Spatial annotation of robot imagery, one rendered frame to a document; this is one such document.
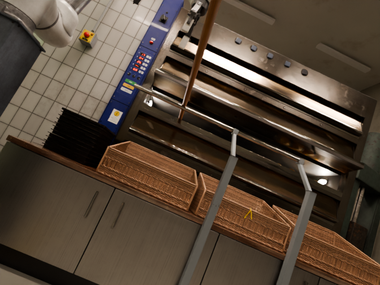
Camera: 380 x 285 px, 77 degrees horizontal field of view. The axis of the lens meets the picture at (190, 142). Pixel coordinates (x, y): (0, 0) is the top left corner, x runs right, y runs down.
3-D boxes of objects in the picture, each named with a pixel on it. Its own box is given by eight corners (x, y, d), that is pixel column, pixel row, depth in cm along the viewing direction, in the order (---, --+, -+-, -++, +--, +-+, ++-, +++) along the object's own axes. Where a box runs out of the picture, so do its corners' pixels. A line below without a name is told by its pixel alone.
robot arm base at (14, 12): (-39, -10, 84) (-30, -22, 85) (1, 29, 105) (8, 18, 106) (11, 14, 85) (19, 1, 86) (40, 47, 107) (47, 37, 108)
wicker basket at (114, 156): (112, 173, 175) (129, 140, 181) (182, 204, 177) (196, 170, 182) (93, 171, 128) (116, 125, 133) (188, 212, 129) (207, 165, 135)
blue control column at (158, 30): (104, 206, 351) (164, 82, 392) (113, 210, 352) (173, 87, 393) (36, 236, 162) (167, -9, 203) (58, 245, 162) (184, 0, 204)
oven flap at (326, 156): (154, 72, 178) (153, 85, 197) (363, 168, 185) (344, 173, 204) (155, 69, 179) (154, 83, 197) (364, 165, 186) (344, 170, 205)
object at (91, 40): (81, 43, 190) (86, 33, 192) (92, 48, 191) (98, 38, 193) (77, 38, 183) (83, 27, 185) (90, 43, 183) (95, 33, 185)
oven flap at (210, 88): (157, 74, 193) (167, 59, 203) (351, 164, 200) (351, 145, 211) (158, 70, 189) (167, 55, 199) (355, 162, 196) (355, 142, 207)
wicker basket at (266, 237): (184, 205, 178) (199, 171, 183) (252, 234, 180) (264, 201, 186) (193, 214, 130) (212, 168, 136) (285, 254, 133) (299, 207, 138)
